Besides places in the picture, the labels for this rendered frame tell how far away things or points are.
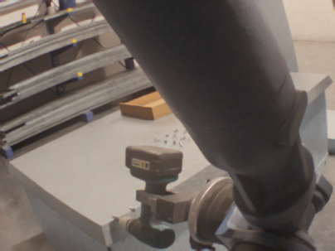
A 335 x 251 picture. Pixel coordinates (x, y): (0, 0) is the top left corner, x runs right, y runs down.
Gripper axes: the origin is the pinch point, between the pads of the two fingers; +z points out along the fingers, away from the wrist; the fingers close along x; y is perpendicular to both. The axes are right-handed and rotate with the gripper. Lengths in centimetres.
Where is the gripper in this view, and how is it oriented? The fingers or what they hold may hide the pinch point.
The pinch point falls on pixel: (153, 195)
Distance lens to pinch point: 80.3
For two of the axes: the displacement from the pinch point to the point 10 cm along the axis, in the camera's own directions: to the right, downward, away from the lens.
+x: -7.4, 0.0, -6.7
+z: -6.7, -0.7, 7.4
